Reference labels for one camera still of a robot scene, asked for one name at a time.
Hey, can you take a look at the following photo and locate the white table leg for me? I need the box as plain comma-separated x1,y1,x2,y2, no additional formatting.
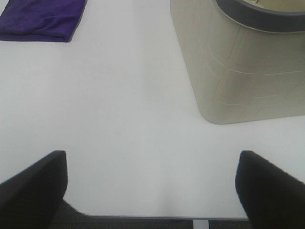
193,219,210,229

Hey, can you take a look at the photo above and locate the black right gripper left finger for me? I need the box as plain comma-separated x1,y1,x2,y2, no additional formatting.
0,150,69,229

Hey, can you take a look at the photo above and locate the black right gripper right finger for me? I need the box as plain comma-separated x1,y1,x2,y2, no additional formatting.
235,150,305,229

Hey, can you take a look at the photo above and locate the purple folded towel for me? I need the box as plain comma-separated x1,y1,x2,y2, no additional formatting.
0,0,86,42

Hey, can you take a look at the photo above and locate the beige bin with grey rim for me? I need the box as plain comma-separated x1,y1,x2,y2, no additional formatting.
170,0,305,124

